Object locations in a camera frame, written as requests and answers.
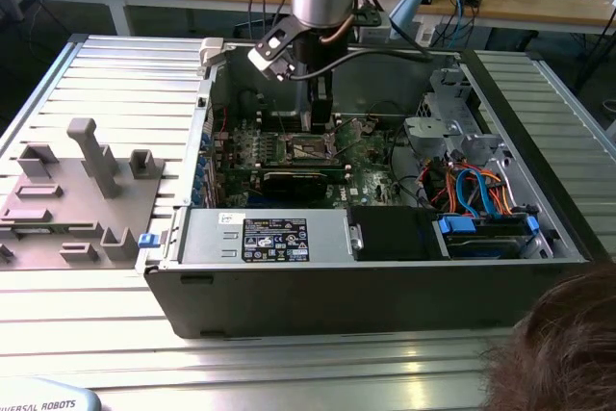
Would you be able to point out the white plastic case latch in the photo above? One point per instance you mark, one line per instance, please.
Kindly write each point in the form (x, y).
(212, 50)

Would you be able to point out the blue plastic latch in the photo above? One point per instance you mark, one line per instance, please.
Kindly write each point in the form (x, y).
(147, 241)

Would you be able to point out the person head brown hair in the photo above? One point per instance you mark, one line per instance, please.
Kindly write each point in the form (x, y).
(568, 343)

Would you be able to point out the silver drive cage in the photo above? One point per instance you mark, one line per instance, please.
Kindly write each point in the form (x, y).
(423, 129)

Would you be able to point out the black silver PC case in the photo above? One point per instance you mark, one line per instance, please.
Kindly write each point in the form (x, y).
(337, 300)

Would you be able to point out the black graphics card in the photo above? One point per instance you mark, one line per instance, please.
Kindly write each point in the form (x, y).
(293, 185)

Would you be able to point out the grey parts rack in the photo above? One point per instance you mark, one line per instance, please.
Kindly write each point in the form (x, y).
(72, 199)

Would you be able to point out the grey power supply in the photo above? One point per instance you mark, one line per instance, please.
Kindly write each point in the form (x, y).
(212, 238)

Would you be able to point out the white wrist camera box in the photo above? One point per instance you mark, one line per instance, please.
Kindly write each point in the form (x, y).
(272, 57)

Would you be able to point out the metal locking lever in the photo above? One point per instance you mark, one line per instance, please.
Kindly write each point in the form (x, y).
(281, 120)

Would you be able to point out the CPU socket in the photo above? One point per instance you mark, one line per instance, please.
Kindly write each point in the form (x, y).
(308, 148)

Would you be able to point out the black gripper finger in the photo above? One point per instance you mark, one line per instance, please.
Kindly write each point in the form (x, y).
(321, 112)

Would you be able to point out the green motherboard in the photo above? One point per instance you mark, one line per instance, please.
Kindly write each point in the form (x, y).
(366, 161)

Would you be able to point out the hard disk in blue carrier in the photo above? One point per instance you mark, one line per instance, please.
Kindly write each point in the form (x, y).
(481, 241)

